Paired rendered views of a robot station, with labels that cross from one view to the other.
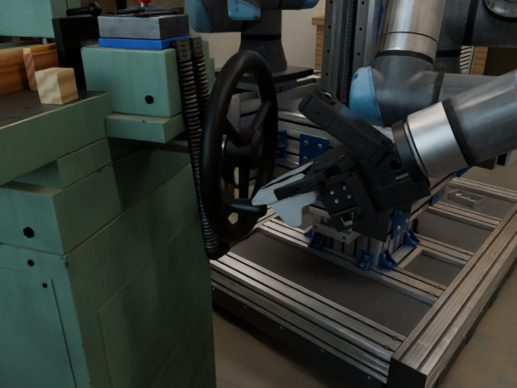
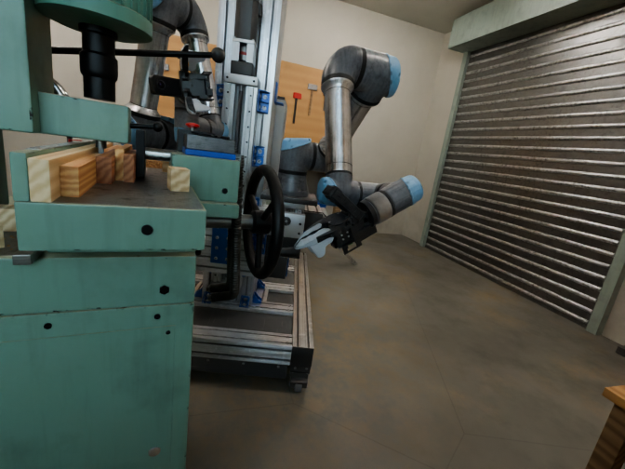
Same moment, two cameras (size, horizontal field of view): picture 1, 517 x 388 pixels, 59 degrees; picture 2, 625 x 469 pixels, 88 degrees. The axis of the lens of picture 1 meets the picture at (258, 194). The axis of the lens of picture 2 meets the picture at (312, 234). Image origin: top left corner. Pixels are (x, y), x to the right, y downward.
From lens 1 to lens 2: 50 cm
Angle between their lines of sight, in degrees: 44
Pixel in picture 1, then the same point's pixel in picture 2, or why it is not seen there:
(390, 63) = (340, 175)
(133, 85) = (213, 180)
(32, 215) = (172, 274)
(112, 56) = (200, 161)
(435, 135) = (384, 205)
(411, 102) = (352, 194)
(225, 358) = not seen: hidden behind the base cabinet
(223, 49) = not seen: hidden behind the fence
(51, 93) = (181, 183)
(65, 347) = (173, 383)
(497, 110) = (403, 194)
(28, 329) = (133, 381)
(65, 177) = not seen: hidden behind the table
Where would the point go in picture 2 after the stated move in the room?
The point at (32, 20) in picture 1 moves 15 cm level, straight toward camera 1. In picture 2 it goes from (104, 127) to (166, 137)
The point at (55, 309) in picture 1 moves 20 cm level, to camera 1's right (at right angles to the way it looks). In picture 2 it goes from (172, 351) to (263, 322)
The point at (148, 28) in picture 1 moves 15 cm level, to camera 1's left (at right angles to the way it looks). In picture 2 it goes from (227, 146) to (151, 137)
